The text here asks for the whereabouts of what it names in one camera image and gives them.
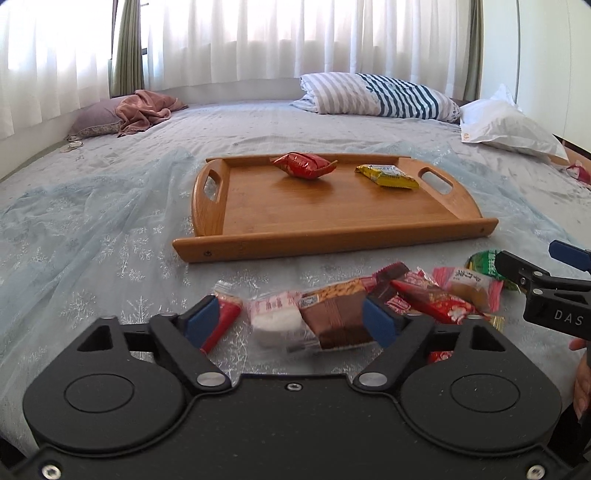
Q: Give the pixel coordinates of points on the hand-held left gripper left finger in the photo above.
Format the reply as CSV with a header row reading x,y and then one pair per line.
x,y
203,321

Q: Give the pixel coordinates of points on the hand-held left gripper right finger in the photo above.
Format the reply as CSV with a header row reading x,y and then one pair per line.
x,y
378,323

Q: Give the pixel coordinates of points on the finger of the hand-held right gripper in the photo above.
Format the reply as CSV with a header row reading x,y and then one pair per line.
x,y
519,270
570,254

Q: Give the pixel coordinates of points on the red biscuit packet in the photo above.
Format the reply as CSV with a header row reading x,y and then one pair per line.
x,y
228,316

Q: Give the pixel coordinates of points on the green snack packet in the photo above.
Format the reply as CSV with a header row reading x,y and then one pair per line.
x,y
482,263

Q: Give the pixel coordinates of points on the brown cake packet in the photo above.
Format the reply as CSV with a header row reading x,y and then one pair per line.
x,y
332,318

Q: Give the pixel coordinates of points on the pink bun packet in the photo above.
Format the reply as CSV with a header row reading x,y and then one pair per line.
x,y
466,286

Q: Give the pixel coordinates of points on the white pink marshmallow packet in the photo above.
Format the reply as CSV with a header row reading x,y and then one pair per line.
x,y
277,318

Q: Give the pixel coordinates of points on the wooden tray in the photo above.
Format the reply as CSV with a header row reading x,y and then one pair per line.
x,y
323,207

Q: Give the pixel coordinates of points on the yellow snack packet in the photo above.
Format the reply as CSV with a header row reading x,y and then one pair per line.
x,y
388,175

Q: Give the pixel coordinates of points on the shiny red snack packet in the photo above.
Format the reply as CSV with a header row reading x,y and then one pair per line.
x,y
300,165

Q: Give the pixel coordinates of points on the person's right hand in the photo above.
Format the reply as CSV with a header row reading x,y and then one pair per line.
x,y
582,383

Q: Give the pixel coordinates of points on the small red wafer packet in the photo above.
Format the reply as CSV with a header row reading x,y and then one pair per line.
x,y
399,304

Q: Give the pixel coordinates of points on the dark brown snack packet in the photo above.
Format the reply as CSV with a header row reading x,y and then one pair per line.
x,y
387,277

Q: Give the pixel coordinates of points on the red white snack packet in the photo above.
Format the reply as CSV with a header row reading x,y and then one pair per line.
x,y
436,302

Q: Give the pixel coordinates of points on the red white small object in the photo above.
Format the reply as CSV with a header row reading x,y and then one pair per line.
x,y
579,171

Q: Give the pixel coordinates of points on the white pillow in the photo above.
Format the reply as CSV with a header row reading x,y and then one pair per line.
x,y
508,124

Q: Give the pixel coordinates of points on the grey curved pole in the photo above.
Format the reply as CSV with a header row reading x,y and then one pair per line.
x,y
519,50

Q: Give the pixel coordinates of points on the grey bed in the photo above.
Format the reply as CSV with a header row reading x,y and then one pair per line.
x,y
277,124

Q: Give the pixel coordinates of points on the small beige cloth item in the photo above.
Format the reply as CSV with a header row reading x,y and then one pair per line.
x,y
74,146

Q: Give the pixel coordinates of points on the pink blanket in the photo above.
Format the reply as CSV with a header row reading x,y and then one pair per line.
x,y
147,108

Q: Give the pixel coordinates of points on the grey-green curtain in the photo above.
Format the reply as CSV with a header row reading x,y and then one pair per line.
x,y
129,46
473,46

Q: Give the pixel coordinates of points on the striped pillow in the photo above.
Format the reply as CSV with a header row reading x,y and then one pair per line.
x,y
369,94

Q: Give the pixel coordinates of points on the purple pillow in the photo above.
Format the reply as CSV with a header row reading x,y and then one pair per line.
x,y
92,120

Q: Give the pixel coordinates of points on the white sheer curtain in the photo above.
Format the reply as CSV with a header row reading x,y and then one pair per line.
x,y
51,60
300,37

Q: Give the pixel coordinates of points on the brown wooden bed frame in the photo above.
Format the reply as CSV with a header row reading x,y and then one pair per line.
x,y
575,146

